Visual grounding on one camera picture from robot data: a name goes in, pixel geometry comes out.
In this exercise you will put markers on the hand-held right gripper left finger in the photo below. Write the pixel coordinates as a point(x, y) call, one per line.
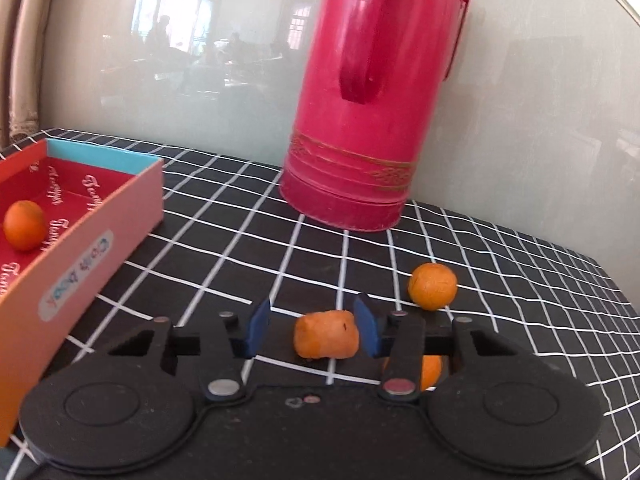
point(257, 330)

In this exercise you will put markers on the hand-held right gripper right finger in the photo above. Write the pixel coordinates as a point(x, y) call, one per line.
point(367, 327)

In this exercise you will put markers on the orange carrot piece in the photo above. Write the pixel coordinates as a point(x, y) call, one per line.
point(326, 335)

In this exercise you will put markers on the colourful cardboard box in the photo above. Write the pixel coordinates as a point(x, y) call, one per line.
point(85, 255)

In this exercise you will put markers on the large dark orange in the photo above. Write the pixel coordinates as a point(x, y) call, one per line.
point(23, 225)

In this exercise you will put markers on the small orange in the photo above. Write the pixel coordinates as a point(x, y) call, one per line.
point(432, 285)
point(433, 370)

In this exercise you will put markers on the black checkered tablecloth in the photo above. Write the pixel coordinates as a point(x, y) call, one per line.
point(500, 310)

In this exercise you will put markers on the red thermos flask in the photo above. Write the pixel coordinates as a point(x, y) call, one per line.
point(365, 125)

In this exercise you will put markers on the beige lace curtain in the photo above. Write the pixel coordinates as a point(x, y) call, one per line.
point(22, 60)

